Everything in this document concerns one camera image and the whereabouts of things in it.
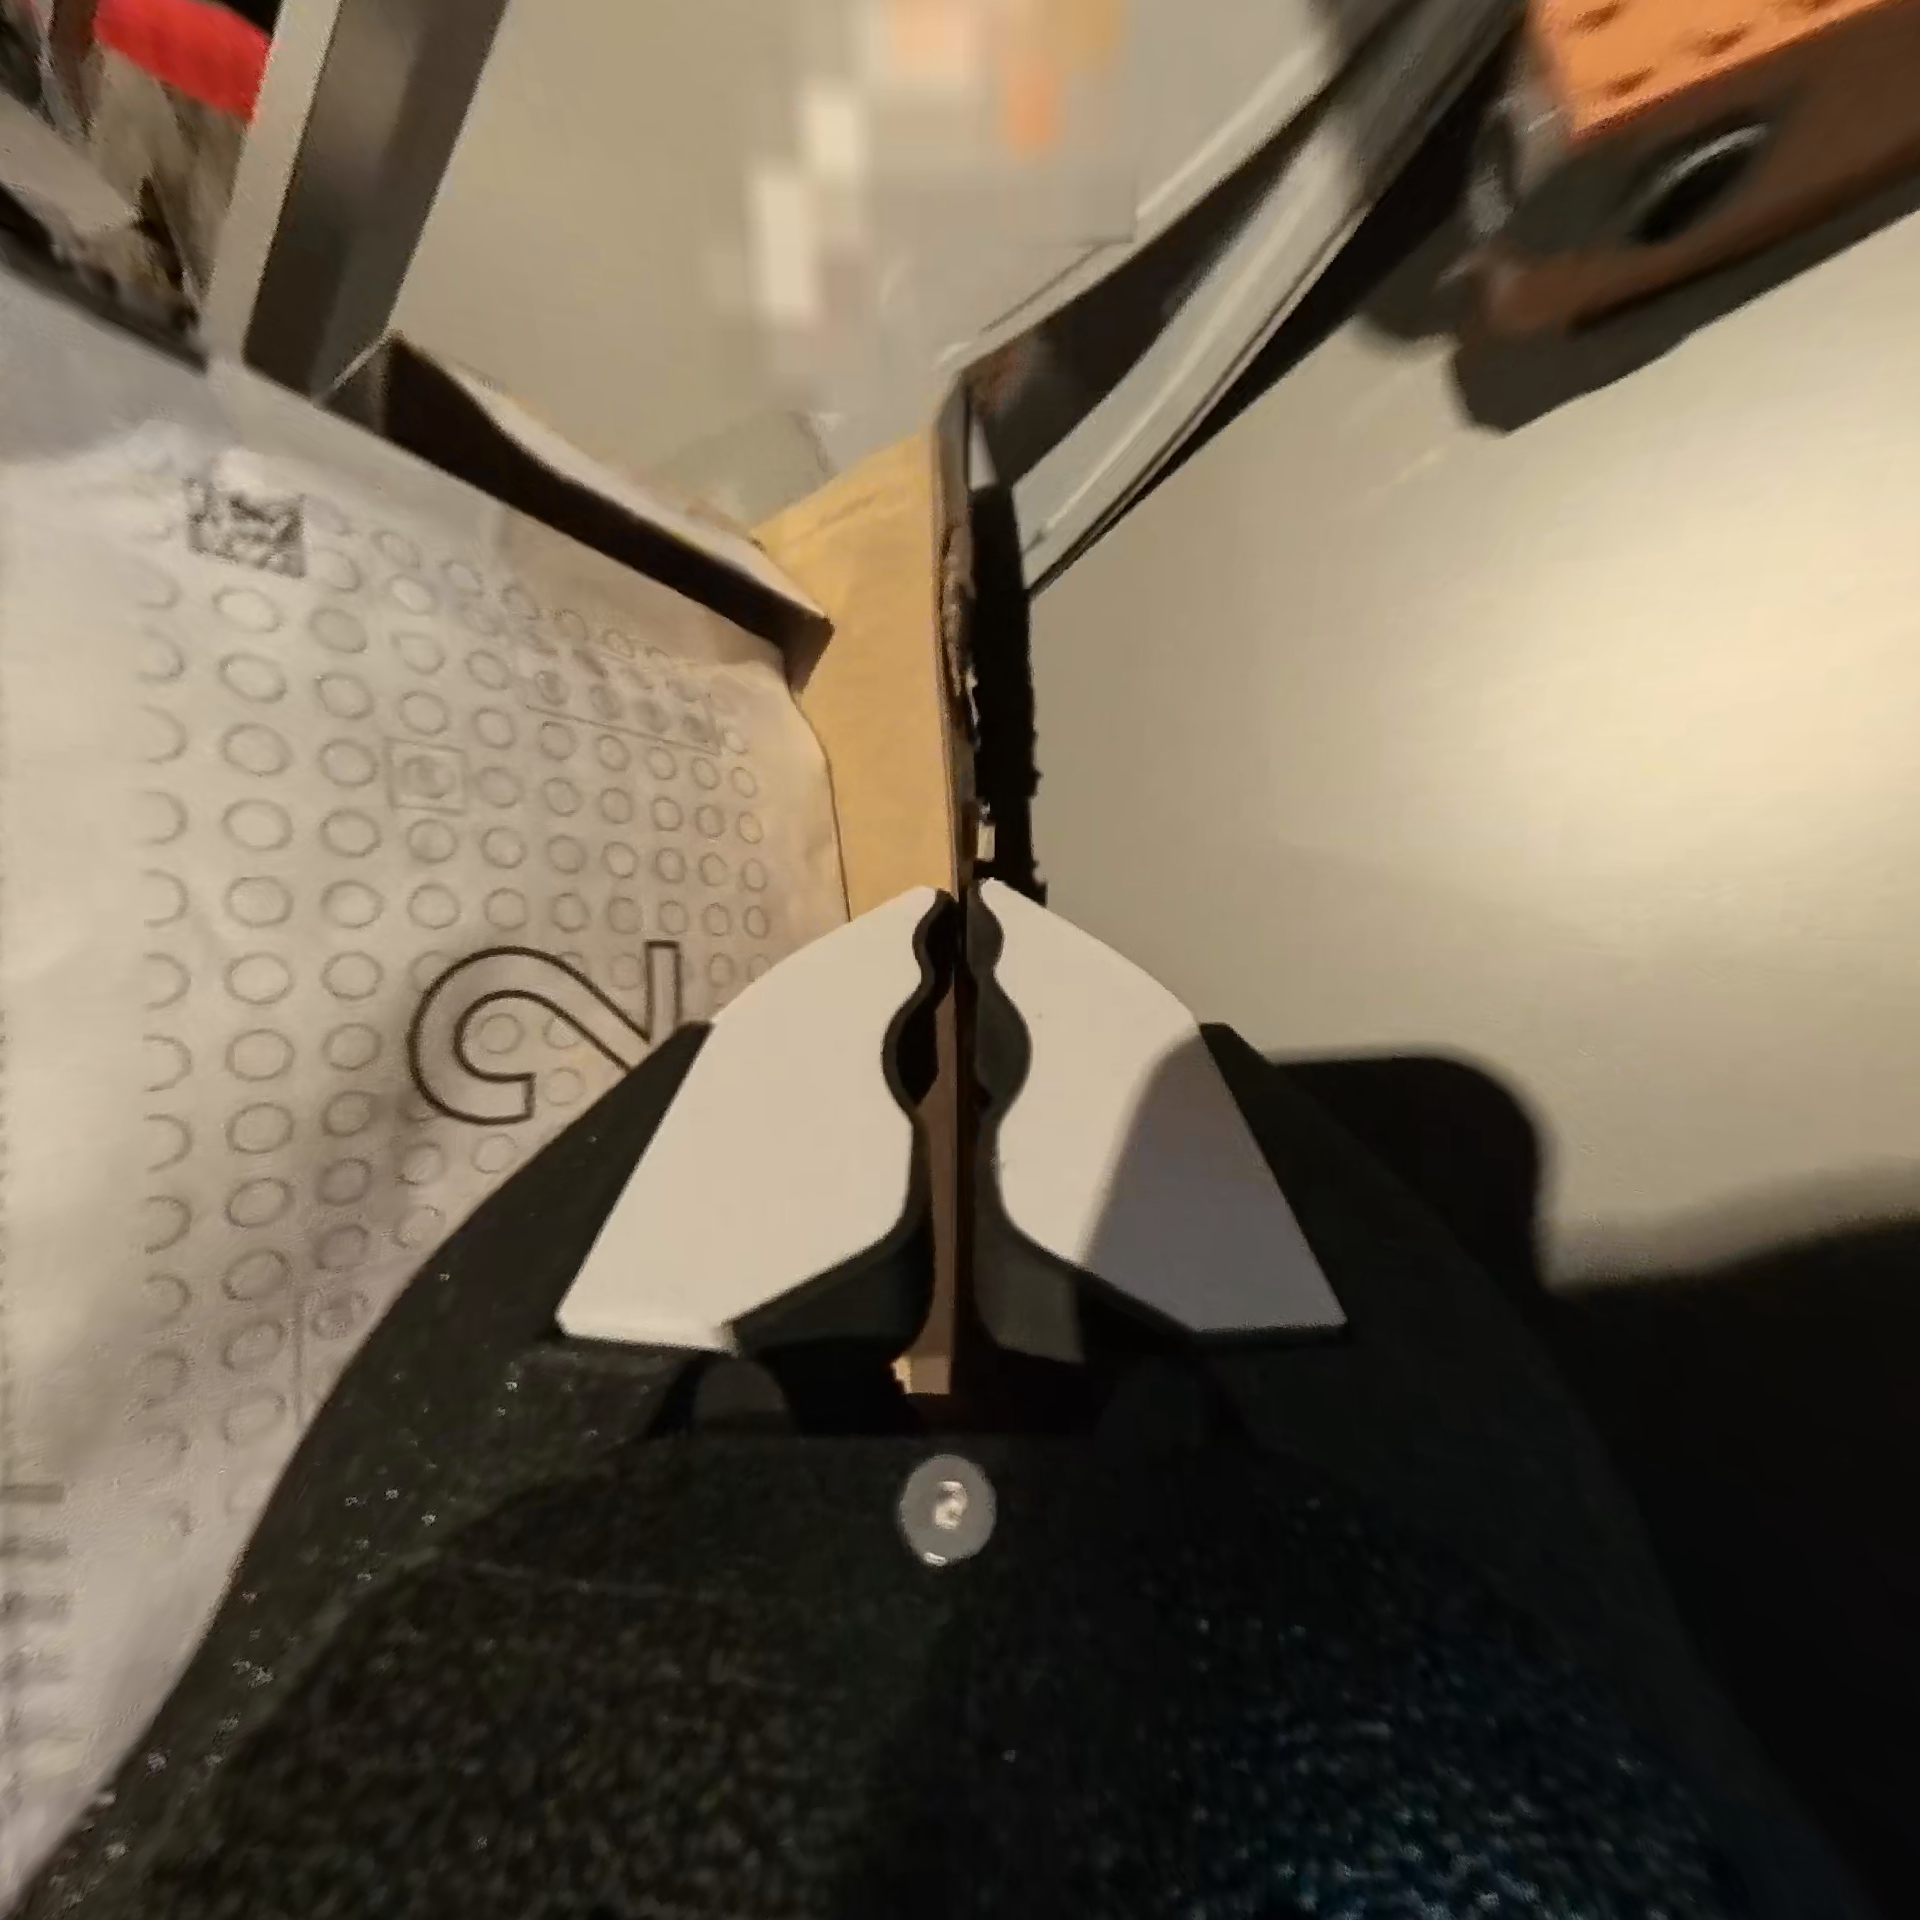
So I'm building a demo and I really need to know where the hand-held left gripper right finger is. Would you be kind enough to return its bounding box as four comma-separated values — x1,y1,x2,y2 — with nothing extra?
968,881,1348,1337

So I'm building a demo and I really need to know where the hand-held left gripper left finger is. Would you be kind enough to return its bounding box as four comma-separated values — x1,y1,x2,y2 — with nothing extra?
559,884,960,1347

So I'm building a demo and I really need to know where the grey desk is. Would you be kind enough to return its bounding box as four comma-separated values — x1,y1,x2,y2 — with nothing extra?
1035,195,1920,1920

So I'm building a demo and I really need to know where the white printed paper bag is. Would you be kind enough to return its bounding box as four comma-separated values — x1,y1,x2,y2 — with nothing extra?
0,270,848,1862

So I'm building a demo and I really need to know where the grey instruction booklet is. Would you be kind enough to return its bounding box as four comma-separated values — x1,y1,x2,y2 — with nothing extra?
382,0,1524,594

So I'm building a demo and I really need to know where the orange and tan brick model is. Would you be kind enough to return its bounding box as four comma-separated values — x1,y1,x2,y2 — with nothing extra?
1351,0,1920,437

